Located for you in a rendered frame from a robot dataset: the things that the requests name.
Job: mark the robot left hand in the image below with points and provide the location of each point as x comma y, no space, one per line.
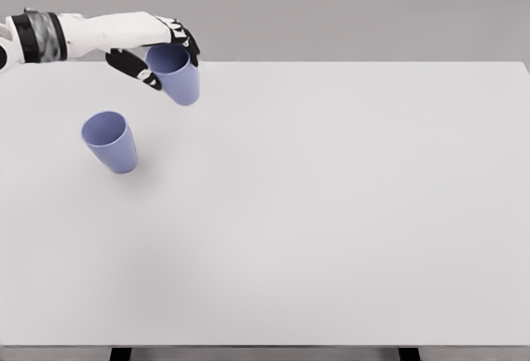
132,32

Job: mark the purple plastic cup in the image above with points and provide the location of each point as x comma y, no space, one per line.
114,147
182,81

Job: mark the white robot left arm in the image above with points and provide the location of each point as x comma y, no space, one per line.
45,38

